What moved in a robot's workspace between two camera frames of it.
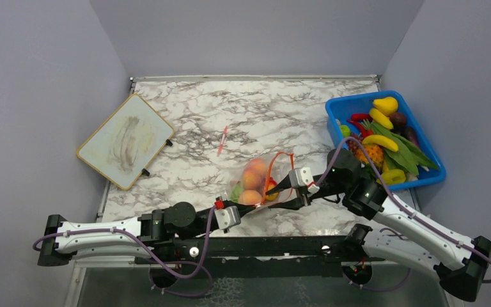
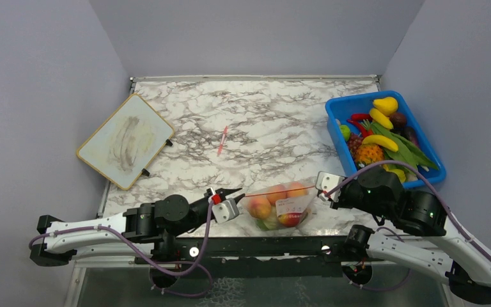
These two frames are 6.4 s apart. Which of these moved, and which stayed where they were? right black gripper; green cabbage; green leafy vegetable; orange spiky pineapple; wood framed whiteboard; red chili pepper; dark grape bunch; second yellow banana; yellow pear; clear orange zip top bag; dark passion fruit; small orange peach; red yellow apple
Moved: clear orange zip top bag; right black gripper; green cabbage; small orange peach; red yellow apple
Stayed: green leafy vegetable; red chili pepper; dark grape bunch; yellow pear; orange spiky pineapple; second yellow banana; wood framed whiteboard; dark passion fruit
